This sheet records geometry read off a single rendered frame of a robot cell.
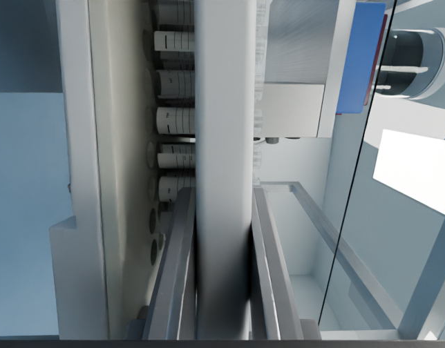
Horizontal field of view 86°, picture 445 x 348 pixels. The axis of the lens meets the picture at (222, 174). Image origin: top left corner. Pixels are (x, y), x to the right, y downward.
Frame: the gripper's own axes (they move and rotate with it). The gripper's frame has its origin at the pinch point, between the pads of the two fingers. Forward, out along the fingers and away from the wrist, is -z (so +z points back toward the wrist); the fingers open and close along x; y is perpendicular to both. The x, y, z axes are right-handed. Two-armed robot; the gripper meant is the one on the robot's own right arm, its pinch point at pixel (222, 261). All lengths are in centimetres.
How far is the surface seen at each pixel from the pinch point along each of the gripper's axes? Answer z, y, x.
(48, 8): -47, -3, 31
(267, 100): -39.9, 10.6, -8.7
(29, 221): -79, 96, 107
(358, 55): -46, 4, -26
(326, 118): -39.2, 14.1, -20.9
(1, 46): -55, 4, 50
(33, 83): -53, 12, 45
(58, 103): -144, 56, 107
